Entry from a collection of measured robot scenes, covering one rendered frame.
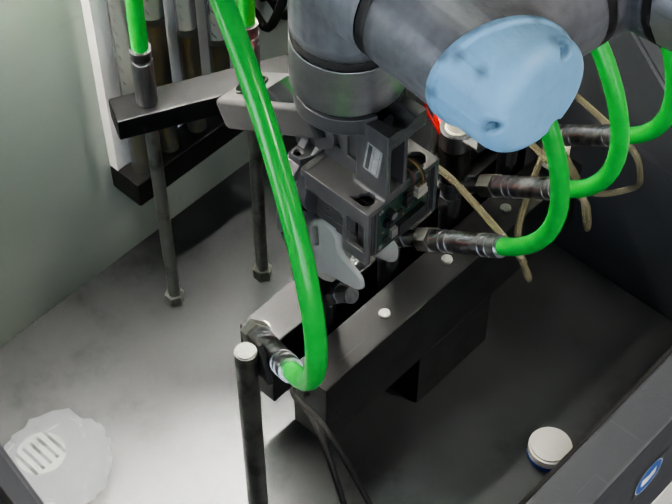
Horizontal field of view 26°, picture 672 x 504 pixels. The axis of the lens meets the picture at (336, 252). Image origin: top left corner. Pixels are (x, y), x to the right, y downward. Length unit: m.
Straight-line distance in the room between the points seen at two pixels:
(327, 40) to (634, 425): 0.49
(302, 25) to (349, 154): 0.12
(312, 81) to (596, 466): 0.44
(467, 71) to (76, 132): 0.60
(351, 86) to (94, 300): 0.60
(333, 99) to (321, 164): 0.09
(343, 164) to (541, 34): 0.23
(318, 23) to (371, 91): 0.06
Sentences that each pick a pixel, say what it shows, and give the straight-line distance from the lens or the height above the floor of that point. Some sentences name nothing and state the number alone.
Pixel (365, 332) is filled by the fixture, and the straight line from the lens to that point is 1.20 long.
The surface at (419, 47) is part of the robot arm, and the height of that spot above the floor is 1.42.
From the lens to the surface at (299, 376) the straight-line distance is 0.93.
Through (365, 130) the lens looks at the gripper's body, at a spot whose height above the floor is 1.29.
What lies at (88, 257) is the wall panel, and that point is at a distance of 1.43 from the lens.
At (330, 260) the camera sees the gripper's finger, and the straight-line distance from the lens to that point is 1.04.
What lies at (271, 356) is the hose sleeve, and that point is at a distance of 0.99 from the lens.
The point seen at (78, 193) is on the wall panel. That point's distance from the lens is 1.36.
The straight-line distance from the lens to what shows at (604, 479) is 1.18.
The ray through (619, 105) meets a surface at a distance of 1.06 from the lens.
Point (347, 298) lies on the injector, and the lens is 1.14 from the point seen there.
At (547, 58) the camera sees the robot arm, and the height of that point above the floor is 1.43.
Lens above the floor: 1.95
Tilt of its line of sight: 51 degrees down
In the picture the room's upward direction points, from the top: straight up
